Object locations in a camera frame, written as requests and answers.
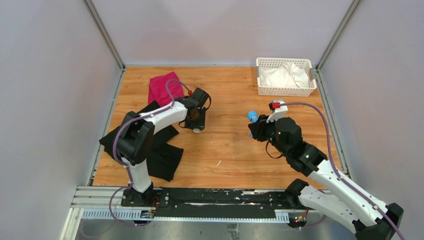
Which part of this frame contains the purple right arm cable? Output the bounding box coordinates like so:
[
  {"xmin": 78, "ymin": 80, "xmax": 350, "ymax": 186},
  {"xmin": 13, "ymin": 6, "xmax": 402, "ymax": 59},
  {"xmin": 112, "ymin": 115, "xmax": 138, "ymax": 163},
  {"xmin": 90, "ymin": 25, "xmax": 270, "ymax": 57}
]
[{"xmin": 279, "ymin": 101, "xmax": 407, "ymax": 240}]

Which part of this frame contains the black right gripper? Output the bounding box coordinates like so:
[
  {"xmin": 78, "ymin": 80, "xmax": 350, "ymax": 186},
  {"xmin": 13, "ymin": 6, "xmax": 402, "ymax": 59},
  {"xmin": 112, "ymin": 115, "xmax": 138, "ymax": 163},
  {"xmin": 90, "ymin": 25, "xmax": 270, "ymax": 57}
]
[{"xmin": 249, "ymin": 112, "xmax": 290, "ymax": 157}]

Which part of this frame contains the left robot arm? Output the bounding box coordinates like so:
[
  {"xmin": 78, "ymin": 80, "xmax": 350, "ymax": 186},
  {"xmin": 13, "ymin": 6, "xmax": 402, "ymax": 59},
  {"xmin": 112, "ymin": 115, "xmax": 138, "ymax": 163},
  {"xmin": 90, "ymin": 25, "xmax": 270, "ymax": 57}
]
[{"xmin": 112, "ymin": 88, "xmax": 212, "ymax": 207}]

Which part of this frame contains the black cloth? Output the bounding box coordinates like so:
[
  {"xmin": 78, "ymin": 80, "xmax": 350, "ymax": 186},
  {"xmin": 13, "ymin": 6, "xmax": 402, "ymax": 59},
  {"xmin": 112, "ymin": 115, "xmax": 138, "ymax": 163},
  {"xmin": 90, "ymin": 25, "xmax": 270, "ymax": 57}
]
[{"xmin": 99, "ymin": 100, "xmax": 184, "ymax": 182}]

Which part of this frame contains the white plastic basket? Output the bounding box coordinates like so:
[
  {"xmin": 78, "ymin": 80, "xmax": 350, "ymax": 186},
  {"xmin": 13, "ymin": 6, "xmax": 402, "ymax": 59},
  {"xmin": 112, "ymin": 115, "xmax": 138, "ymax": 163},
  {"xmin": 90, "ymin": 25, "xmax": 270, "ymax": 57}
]
[{"xmin": 256, "ymin": 57, "xmax": 317, "ymax": 97}]

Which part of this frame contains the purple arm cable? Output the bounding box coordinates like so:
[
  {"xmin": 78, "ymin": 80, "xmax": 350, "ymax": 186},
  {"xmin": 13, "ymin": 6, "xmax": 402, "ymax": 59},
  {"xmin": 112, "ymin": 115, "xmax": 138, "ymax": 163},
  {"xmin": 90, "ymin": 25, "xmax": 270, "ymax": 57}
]
[
  {"xmin": 109, "ymin": 78, "xmax": 193, "ymax": 228},
  {"xmin": 279, "ymin": 101, "xmax": 407, "ymax": 240}
]

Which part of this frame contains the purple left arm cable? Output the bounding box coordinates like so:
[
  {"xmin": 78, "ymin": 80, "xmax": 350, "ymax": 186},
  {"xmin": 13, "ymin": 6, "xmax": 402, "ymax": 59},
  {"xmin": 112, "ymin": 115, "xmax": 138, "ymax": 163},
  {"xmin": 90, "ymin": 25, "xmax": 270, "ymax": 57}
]
[{"xmin": 109, "ymin": 78, "xmax": 193, "ymax": 228}]

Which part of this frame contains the blue water faucet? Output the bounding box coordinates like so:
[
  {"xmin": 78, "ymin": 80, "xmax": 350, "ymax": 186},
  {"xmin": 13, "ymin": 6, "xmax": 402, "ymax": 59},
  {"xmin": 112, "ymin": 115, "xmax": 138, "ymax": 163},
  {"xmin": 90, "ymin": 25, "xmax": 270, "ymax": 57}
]
[{"xmin": 246, "ymin": 110, "xmax": 259, "ymax": 139}]

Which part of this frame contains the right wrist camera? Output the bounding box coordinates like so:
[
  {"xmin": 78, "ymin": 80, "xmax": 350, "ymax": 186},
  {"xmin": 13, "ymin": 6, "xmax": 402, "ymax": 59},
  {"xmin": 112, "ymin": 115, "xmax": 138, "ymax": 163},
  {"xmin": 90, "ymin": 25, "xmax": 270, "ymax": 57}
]
[{"xmin": 266, "ymin": 99, "xmax": 288, "ymax": 123}]

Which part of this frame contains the aluminium frame rail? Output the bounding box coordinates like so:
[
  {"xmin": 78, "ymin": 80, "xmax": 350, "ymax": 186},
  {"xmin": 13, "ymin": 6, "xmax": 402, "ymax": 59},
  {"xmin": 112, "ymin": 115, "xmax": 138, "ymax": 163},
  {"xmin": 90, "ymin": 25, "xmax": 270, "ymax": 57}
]
[{"xmin": 71, "ymin": 186, "xmax": 374, "ymax": 223}]

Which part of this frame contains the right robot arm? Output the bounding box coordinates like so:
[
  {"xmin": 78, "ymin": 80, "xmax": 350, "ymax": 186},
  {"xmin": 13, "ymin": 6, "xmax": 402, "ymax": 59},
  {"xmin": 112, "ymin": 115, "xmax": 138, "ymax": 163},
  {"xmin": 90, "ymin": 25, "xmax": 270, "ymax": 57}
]
[{"xmin": 247, "ymin": 111, "xmax": 404, "ymax": 240}]

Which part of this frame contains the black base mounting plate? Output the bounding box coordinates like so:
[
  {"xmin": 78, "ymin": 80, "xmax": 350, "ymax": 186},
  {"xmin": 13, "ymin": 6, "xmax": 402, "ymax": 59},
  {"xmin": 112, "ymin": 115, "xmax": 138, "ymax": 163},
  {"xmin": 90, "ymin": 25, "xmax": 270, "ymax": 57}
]
[{"xmin": 120, "ymin": 187, "xmax": 307, "ymax": 220}]

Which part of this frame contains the white cloth in basket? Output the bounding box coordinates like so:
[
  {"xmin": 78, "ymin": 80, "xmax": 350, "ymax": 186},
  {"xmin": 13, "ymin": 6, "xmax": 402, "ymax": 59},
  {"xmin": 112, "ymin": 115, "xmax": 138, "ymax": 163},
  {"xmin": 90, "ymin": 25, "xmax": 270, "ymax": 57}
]
[{"xmin": 259, "ymin": 62, "xmax": 310, "ymax": 89}]

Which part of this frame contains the magenta cloth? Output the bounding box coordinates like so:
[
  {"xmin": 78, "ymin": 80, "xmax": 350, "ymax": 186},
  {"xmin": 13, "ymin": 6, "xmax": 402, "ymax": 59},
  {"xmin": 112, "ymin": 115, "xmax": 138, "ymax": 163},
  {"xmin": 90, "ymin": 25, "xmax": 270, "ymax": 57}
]
[{"xmin": 148, "ymin": 71, "xmax": 184, "ymax": 107}]

